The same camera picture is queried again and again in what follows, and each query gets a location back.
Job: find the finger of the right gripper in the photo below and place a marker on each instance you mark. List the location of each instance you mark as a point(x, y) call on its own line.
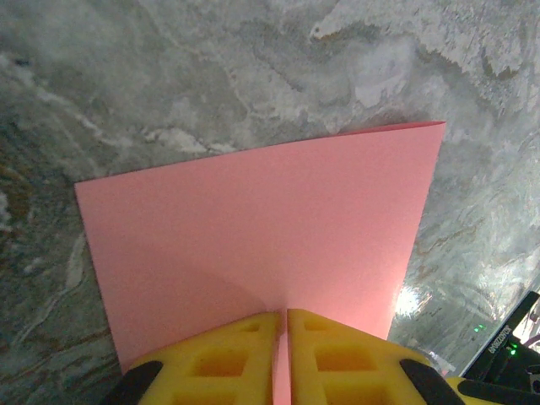
point(498, 394)

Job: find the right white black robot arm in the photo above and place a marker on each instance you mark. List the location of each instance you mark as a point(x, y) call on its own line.
point(529, 363)

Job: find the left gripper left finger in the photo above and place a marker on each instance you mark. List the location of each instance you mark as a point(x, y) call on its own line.
point(266, 350)

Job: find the pink paper sheet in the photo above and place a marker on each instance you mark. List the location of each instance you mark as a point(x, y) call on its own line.
point(253, 219)

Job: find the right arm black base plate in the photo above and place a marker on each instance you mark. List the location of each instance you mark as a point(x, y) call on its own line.
point(498, 341)

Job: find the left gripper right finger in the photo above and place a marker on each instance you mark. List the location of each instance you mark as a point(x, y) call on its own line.
point(304, 358)

